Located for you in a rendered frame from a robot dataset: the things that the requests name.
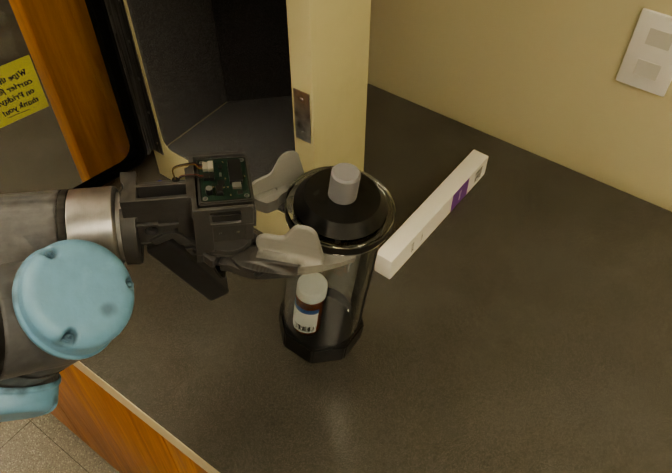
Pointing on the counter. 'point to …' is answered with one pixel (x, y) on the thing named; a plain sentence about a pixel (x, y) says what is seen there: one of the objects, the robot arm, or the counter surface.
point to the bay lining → (205, 44)
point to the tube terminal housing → (315, 70)
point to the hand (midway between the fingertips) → (336, 220)
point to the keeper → (302, 115)
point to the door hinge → (130, 57)
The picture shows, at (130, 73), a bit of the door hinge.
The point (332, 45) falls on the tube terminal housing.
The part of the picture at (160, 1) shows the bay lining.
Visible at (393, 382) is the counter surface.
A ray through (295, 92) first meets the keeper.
